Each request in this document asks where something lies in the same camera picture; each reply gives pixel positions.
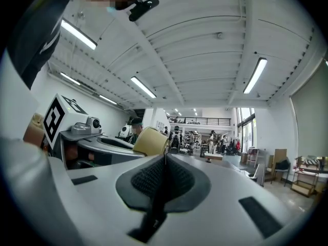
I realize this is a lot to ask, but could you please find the black mezzanine railing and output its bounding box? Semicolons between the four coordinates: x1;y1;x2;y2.
167;116;232;127

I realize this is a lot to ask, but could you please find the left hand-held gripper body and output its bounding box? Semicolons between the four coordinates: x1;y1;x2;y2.
42;93;147;170

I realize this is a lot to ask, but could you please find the wooden shelf rack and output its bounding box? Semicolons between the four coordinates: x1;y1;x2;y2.
290;155;324;198

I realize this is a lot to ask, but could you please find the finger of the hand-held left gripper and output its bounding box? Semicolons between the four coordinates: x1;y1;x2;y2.
132;126;170;157

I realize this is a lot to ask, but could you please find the person's dark top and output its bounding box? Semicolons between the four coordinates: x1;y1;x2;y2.
6;0;77;90

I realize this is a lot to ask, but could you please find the person's left hand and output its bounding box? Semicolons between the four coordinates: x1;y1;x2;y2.
64;144;95;162

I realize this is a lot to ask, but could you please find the black head-worn camera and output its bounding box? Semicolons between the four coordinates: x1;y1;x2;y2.
128;0;160;22

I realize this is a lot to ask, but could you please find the long ceiling light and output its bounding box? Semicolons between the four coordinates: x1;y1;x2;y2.
98;94;118;105
59;72;81;86
130;76;157;99
60;18;98;50
242;57;268;95

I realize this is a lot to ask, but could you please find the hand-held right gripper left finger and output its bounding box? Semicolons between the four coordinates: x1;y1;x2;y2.
66;154;167;246

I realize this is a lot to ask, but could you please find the white rounded machine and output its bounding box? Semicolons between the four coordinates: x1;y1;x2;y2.
118;124;131;139

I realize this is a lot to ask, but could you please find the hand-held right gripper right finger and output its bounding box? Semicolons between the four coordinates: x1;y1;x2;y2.
153;153;306;246

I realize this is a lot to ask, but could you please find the black chair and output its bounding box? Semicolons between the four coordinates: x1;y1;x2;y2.
270;158;292;187

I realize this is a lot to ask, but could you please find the light wooden chair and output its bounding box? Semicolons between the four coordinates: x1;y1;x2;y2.
246;148;260;167

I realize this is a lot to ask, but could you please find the low wooden table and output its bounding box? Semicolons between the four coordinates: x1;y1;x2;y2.
203;152;224;163

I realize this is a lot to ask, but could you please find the tall glass window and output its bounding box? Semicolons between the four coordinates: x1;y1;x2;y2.
236;107;257;153

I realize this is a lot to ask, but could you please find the brown cardboard box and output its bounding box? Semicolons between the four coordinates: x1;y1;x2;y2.
273;148;288;163

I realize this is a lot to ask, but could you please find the person's left forearm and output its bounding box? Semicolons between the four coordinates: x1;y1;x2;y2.
23;112;50;154

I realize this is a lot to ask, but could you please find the grey roller blind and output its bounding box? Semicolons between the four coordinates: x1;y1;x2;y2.
290;59;328;161

